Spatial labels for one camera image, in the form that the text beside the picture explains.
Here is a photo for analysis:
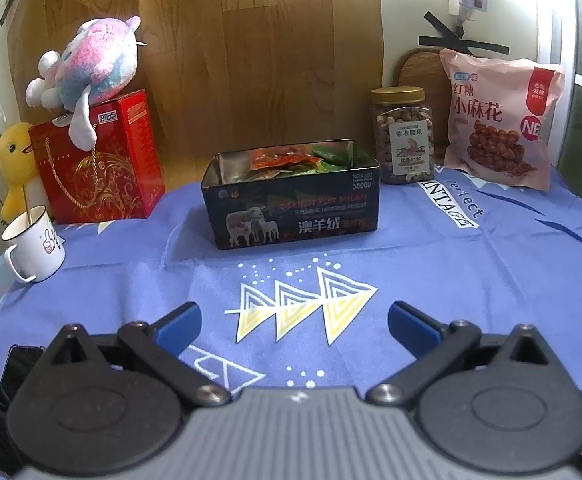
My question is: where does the red spicy snack packet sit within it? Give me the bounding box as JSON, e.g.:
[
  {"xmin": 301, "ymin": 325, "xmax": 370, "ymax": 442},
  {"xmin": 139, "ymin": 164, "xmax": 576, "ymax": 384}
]
[{"xmin": 249, "ymin": 144, "xmax": 323, "ymax": 171}]

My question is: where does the green snack packet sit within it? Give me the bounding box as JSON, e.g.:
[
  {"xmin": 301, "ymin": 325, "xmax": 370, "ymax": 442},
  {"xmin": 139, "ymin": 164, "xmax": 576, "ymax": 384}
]
[{"xmin": 311, "ymin": 141, "xmax": 354, "ymax": 172}]

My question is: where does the blue printed tablecloth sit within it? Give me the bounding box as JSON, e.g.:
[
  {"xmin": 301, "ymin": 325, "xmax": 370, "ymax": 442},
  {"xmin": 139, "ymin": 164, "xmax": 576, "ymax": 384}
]
[{"xmin": 0, "ymin": 169, "xmax": 582, "ymax": 393}]

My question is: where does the white enamel mug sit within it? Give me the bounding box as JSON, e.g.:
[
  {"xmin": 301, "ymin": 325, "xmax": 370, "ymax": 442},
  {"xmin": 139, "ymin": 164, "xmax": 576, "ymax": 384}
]
[{"xmin": 2, "ymin": 205, "xmax": 66, "ymax": 284}]

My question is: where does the red gift bag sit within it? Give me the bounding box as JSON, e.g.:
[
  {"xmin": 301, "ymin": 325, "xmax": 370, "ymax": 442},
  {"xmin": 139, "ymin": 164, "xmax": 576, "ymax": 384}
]
[{"xmin": 30, "ymin": 90, "xmax": 165, "ymax": 224}]

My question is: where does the black sheep-print tin box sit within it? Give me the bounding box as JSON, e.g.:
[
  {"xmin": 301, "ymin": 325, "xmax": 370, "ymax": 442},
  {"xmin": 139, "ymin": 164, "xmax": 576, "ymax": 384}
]
[{"xmin": 201, "ymin": 140, "xmax": 380, "ymax": 250}]

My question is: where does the smartphone with pink case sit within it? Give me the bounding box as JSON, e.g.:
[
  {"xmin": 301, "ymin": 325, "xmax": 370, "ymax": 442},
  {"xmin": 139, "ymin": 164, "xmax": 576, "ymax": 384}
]
[{"xmin": 0, "ymin": 344, "xmax": 44, "ymax": 479}]

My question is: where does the stick in mug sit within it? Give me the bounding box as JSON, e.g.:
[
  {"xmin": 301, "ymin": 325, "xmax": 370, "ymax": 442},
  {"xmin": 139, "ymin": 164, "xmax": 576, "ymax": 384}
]
[{"xmin": 21, "ymin": 183, "xmax": 32, "ymax": 227}]

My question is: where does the nut jar with gold lid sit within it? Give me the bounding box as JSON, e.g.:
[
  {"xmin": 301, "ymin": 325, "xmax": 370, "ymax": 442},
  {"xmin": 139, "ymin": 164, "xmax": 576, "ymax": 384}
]
[{"xmin": 370, "ymin": 87, "xmax": 434, "ymax": 184}]

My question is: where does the yellow duck plush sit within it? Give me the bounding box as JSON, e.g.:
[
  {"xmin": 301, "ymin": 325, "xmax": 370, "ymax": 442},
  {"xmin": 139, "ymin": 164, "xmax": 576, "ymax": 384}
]
[{"xmin": 0, "ymin": 122, "xmax": 37, "ymax": 224}]

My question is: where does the pink fried-twist snack bag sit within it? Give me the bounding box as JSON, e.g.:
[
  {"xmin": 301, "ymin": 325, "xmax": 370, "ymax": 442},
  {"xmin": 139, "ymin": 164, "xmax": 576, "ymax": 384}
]
[{"xmin": 440, "ymin": 49, "xmax": 564, "ymax": 192}]

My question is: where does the round wooden board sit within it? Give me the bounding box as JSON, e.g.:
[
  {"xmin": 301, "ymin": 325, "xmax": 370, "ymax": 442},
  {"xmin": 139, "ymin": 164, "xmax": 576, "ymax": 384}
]
[{"xmin": 392, "ymin": 47, "xmax": 451, "ymax": 165}]

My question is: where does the pastel plush toy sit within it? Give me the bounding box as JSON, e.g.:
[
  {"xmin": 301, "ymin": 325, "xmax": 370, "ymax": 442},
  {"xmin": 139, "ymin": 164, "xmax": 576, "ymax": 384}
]
[{"xmin": 26, "ymin": 15, "xmax": 142, "ymax": 152}]

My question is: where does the wooden panel backdrop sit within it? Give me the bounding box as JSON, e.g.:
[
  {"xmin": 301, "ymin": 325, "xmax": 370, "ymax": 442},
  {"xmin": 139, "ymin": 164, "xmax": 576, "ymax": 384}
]
[{"xmin": 7, "ymin": 0, "xmax": 383, "ymax": 188}]

